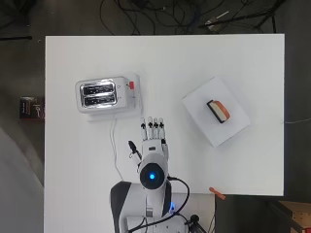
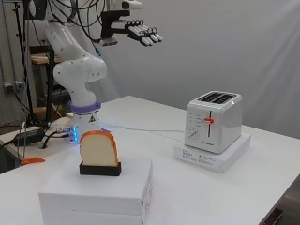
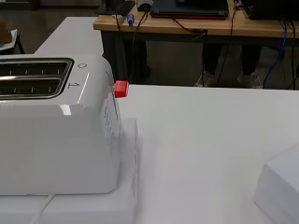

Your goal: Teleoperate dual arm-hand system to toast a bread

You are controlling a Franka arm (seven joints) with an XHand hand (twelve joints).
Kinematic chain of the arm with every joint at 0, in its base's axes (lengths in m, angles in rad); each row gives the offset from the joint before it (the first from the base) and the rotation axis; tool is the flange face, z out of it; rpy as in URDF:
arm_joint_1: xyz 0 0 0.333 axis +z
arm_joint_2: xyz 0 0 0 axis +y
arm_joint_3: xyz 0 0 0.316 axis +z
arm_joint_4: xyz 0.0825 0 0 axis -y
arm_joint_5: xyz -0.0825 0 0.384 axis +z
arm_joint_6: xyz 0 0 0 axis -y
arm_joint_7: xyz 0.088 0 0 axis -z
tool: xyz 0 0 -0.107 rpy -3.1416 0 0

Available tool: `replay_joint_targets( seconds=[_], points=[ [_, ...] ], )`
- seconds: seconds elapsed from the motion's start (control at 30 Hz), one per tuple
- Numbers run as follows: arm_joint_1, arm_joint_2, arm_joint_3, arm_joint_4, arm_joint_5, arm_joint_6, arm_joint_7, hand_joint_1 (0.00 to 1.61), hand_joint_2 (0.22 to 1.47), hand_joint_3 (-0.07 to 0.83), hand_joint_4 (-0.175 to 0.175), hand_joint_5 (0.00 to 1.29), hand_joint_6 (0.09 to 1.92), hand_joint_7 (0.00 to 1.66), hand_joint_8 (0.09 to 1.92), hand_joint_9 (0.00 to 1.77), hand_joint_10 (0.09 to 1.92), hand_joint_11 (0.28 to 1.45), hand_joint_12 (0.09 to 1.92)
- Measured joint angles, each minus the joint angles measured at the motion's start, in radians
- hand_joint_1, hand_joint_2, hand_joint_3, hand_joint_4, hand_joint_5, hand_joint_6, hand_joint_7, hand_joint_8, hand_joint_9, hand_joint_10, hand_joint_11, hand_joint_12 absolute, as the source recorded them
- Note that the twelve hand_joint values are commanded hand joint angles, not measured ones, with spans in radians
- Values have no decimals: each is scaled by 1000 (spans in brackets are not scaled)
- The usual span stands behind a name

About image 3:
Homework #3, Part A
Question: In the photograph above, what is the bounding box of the dark closed laptop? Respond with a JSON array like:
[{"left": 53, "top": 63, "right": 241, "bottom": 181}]
[{"left": 149, "top": 0, "right": 230, "bottom": 21}]

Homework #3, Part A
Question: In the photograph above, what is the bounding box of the white flat box with print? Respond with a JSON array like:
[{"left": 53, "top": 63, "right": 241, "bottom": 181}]
[{"left": 0, "top": 117, "right": 140, "bottom": 224}]

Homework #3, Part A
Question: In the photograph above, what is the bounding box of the wooden desk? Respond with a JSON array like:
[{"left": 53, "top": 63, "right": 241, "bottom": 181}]
[{"left": 93, "top": 0, "right": 299, "bottom": 49}]

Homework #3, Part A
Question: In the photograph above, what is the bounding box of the blue cable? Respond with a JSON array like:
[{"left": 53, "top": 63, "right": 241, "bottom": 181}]
[{"left": 263, "top": 17, "right": 288, "bottom": 90}]

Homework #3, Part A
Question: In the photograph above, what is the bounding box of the white toaster cord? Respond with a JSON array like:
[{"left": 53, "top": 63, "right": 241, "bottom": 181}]
[{"left": 31, "top": 193, "right": 58, "bottom": 224}]

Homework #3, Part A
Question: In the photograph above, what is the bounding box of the person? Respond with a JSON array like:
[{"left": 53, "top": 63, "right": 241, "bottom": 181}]
[{"left": 193, "top": 42, "right": 264, "bottom": 90}]

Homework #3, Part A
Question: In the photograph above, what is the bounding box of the red toaster lever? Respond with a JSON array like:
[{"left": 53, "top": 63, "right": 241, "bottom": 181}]
[{"left": 113, "top": 79, "right": 130, "bottom": 99}]

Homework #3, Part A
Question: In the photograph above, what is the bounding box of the black flat desk item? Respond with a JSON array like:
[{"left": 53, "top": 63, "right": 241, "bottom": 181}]
[{"left": 95, "top": 0, "right": 136, "bottom": 17}]

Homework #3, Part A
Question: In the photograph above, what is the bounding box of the black cable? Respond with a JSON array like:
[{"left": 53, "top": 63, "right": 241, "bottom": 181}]
[
  {"left": 130, "top": 11, "right": 148, "bottom": 82},
  {"left": 170, "top": 18, "right": 209, "bottom": 88}
]

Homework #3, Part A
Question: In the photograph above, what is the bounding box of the white steel toaster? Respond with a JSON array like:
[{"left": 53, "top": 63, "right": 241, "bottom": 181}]
[{"left": 0, "top": 54, "right": 123, "bottom": 197}]

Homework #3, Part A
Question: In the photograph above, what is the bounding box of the black case on desk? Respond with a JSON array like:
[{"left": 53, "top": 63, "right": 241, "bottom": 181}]
[{"left": 240, "top": 0, "right": 299, "bottom": 21}]

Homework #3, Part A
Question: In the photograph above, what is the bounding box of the grey desk device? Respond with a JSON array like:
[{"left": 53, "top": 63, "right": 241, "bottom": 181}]
[{"left": 136, "top": 0, "right": 155, "bottom": 13}]

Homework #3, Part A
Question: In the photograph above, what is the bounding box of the blue marker pen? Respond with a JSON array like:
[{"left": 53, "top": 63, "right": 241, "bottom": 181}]
[{"left": 125, "top": 13, "right": 136, "bottom": 28}]

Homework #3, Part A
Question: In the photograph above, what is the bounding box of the plain white flat box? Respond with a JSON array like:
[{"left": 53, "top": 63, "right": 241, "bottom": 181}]
[{"left": 253, "top": 143, "right": 299, "bottom": 224}]

